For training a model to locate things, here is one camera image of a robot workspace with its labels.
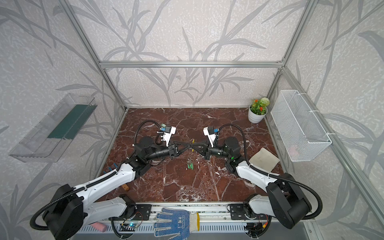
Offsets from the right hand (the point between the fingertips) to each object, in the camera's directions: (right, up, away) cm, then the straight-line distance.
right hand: (193, 142), depth 72 cm
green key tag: (-2, -13, +5) cm, 14 cm away
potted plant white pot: (+43, +12, +33) cm, 55 cm away
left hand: (-1, -1, -4) cm, 4 cm away
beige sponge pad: (+43, -14, +20) cm, 50 cm away
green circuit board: (-31, -40, -1) cm, 50 cm away
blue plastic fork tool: (-51, -18, +17) cm, 57 cm away
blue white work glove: (-6, -38, -1) cm, 39 cm away
